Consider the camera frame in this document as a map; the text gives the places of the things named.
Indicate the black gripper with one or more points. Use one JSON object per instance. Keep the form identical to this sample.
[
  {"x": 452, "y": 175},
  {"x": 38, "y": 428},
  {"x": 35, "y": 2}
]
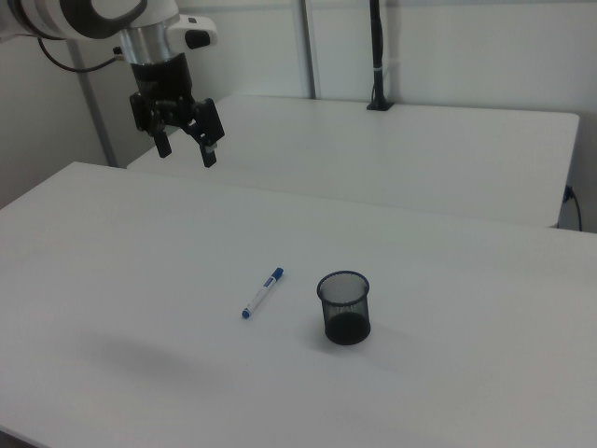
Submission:
[{"x": 161, "y": 79}]

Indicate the blue and white marker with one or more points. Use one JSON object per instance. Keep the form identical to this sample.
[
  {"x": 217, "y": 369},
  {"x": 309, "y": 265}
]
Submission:
[{"x": 262, "y": 293}]

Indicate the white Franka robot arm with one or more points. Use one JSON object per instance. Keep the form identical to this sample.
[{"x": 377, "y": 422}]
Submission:
[{"x": 60, "y": 14}]

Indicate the white background table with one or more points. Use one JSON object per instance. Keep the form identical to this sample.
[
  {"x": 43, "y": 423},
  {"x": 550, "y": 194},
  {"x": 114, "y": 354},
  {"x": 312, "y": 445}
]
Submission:
[{"x": 382, "y": 154}]

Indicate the black clamp-mounted pole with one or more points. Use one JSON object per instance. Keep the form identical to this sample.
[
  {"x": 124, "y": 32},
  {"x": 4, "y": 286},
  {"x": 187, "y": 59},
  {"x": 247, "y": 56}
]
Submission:
[{"x": 379, "y": 56}]

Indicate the black mesh pen cup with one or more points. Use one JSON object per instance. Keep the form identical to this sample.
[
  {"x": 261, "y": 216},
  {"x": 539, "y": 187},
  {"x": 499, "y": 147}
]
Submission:
[{"x": 345, "y": 322}]

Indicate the grey metal frame post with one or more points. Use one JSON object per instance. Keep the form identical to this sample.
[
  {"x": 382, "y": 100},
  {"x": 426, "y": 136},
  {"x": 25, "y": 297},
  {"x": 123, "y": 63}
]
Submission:
[{"x": 95, "y": 116}]

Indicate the white wall divider profile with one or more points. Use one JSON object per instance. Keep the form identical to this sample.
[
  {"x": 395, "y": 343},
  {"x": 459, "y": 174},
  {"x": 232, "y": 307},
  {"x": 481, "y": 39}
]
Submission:
[{"x": 311, "y": 46}]

